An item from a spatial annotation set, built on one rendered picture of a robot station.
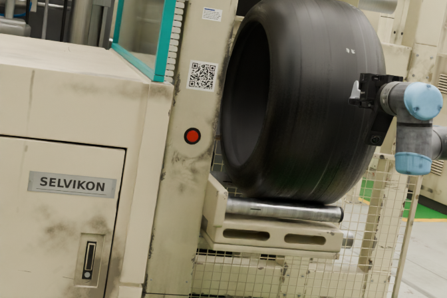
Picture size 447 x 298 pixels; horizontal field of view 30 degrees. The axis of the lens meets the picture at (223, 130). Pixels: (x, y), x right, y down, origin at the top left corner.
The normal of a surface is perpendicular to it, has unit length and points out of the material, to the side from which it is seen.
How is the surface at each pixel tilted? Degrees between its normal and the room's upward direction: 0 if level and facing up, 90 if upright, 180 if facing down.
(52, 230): 90
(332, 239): 90
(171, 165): 90
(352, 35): 45
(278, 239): 90
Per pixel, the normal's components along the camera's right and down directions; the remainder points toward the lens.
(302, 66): 0.04, -0.24
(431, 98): 0.28, 0.08
